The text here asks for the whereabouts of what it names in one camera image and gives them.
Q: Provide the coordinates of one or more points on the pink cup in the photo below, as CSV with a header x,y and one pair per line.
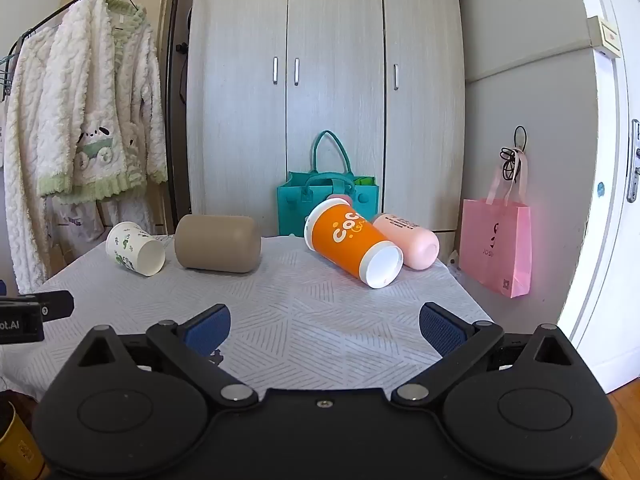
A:
x,y
410,242

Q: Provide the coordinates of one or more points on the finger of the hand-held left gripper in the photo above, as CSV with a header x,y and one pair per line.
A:
x,y
57,304

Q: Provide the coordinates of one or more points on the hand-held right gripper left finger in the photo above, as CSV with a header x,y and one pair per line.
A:
x,y
207,330

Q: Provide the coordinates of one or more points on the grey wooden wardrobe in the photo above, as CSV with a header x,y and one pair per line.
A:
x,y
335,35

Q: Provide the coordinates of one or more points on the orange cup with white lid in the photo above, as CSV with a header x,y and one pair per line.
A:
x,y
350,242

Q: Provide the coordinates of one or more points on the white fluffy jacket green trim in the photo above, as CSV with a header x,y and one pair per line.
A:
x,y
95,85

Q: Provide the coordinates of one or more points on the teal felt tote bag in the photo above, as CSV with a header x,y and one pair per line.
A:
x,y
300,202

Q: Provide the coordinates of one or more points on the yellow container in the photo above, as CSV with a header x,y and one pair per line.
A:
x,y
17,445

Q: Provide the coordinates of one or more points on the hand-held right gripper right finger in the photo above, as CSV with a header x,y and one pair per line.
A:
x,y
442,330

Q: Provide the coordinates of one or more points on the white door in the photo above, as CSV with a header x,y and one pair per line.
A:
x,y
595,210

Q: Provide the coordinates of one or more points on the pink paper shopping bag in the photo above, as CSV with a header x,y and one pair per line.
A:
x,y
495,245

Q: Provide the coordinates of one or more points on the white paper cup green print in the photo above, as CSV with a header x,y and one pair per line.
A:
x,y
131,247

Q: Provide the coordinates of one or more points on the white fluffy robe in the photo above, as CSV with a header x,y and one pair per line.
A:
x,y
20,135

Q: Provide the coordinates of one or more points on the taupe cup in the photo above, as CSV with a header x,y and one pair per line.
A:
x,y
217,244

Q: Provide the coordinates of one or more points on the black clothes rack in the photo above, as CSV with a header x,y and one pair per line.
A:
x,y
170,110

